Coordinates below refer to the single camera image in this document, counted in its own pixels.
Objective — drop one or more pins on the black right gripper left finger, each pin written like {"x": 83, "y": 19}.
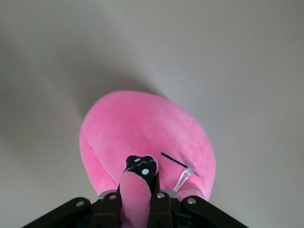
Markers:
{"x": 107, "y": 213}

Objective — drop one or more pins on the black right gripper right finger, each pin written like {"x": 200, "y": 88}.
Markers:
{"x": 164, "y": 213}

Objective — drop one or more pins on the pink plush toy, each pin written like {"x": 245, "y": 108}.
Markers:
{"x": 142, "y": 133}

